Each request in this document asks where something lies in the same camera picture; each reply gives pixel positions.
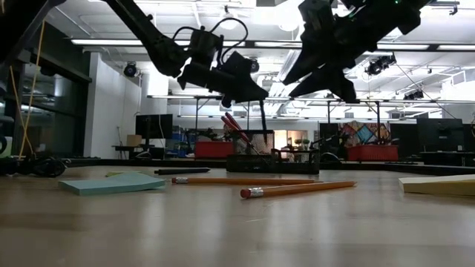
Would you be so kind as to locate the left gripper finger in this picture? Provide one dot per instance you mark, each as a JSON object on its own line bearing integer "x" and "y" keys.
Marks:
{"x": 241, "y": 81}

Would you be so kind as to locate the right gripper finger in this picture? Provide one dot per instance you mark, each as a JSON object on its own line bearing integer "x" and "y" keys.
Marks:
{"x": 330, "y": 83}
{"x": 302, "y": 66}

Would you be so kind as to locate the black pen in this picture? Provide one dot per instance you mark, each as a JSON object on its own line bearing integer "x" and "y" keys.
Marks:
{"x": 263, "y": 122}
{"x": 182, "y": 171}

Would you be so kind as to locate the yellow pencil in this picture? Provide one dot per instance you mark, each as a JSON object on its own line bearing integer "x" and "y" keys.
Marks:
{"x": 241, "y": 181}
{"x": 297, "y": 189}

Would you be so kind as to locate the blue sticky note pad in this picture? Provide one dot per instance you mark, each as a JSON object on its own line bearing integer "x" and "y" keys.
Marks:
{"x": 111, "y": 185}

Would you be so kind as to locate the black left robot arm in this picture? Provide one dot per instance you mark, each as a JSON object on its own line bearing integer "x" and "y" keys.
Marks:
{"x": 156, "y": 44}

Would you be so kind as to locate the black mesh desk organizer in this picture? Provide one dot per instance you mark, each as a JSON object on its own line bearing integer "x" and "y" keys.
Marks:
{"x": 252, "y": 167}

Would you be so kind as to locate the black ceiling spotlight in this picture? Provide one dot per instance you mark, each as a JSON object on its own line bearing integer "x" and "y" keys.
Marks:
{"x": 378, "y": 66}
{"x": 256, "y": 66}
{"x": 130, "y": 69}
{"x": 413, "y": 95}

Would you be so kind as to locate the black computer monitor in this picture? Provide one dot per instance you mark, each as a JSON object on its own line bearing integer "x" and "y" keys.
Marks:
{"x": 439, "y": 133}
{"x": 154, "y": 126}

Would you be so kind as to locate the red plastic bin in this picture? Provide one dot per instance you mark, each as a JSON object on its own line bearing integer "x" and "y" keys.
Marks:
{"x": 213, "y": 150}
{"x": 373, "y": 153}

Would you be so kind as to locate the cardboard box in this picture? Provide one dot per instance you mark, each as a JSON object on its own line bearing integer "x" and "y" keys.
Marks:
{"x": 134, "y": 140}

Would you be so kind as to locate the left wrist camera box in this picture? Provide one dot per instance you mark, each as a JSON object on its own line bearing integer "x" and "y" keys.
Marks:
{"x": 204, "y": 46}

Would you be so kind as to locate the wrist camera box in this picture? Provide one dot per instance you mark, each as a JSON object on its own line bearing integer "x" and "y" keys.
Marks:
{"x": 317, "y": 18}
{"x": 204, "y": 46}

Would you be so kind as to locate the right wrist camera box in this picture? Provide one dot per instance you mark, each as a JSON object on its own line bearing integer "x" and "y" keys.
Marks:
{"x": 317, "y": 18}

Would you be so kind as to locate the black metal table frame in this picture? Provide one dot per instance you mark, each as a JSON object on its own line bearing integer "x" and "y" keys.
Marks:
{"x": 148, "y": 162}

